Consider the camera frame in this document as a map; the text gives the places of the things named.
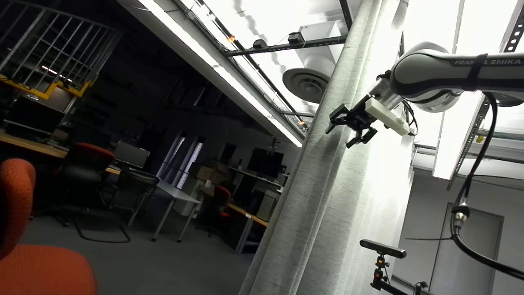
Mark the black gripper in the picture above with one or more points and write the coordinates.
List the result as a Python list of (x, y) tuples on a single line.
[(364, 115)]

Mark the white top folding table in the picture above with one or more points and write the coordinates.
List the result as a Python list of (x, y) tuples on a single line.
[(174, 192)]

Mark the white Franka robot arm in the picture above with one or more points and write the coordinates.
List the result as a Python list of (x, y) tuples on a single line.
[(452, 74)]

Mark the red and black office chair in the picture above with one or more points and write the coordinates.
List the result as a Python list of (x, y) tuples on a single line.
[(87, 164)]

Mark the wooden desk with yellow edge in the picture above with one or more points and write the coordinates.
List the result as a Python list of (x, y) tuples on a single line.
[(33, 146)]

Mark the grey door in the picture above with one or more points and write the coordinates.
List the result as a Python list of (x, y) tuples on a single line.
[(475, 246)]

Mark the yellow stepped bracket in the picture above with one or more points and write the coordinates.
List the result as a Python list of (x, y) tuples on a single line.
[(49, 92)]

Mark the black computer monitor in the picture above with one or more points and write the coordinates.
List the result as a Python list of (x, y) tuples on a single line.
[(265, 163)]

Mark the large orange office chair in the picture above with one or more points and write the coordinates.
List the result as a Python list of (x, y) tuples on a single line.
[(33, 268)]

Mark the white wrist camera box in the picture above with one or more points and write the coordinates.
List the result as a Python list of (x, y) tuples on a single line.
[(387, 115)]

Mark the round ceiling air vent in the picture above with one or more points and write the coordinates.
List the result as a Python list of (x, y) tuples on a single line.
[(305, 84)]

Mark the long wooden desk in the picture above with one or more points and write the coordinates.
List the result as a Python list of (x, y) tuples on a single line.
[(247, 215)]

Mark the black camera on tripod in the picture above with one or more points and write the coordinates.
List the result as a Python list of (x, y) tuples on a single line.
[(382, 250)]

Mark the long ceiling light strip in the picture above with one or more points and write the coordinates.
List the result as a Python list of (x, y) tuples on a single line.
[(218, 66)]

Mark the white slotted metal strut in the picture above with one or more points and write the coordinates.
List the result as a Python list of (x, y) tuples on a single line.
[(464, 137)]

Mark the black ceiling rail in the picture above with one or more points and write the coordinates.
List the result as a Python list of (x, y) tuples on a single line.
[(283, 48)]

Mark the grey woven curtain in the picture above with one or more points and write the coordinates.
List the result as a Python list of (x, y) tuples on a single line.
[(328, 207)]

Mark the small red office chair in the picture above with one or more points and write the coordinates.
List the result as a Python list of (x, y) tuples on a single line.
[(223, 199)]

